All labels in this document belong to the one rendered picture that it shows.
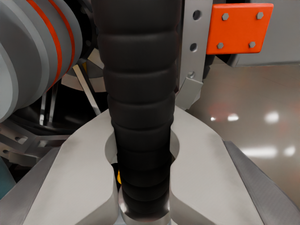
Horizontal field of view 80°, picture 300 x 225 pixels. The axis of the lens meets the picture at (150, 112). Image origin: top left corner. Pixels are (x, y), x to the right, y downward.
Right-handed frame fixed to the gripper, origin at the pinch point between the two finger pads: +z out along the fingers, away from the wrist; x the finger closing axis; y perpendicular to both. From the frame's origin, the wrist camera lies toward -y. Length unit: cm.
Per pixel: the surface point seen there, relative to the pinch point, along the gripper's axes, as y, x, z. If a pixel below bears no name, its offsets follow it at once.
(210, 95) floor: 83, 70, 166
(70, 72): 12, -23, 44
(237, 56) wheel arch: 5.6, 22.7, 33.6
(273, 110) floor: 83, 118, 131
